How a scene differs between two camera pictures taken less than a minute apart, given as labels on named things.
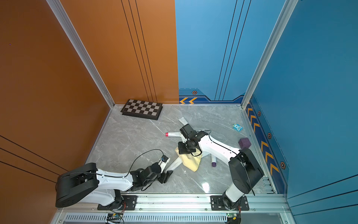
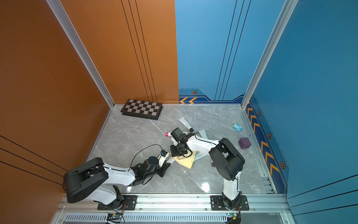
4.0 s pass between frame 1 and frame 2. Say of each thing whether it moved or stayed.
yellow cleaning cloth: moved
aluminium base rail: stayed
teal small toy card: stayed
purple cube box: stayed
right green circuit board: stayed
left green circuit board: stayed
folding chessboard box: stayed
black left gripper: moved
